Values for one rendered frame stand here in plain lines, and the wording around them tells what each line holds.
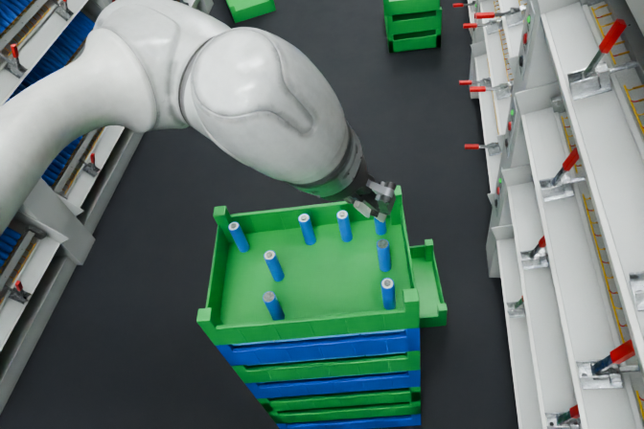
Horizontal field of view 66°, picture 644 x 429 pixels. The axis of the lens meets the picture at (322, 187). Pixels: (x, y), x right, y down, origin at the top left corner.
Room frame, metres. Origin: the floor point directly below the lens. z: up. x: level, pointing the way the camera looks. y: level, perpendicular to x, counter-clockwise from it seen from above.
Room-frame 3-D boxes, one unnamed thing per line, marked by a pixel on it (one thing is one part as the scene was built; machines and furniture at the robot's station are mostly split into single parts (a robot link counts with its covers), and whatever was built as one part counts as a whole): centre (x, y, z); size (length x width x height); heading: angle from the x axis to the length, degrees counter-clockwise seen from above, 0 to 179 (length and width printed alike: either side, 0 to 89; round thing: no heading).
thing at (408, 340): (0.42, 0.04, 0.44); 0.30 x 0.20 x 0.08; 81
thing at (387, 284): (0.34, -0.06, 0.52); 0.02 x 0.02 x 0.06
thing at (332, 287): (0.42, 0.04, 0.52); 0.30 x 0.20 x 0.08; 81
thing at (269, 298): (0.36, 0.11, 0.52); 0.02 x 0.02 x 0.06
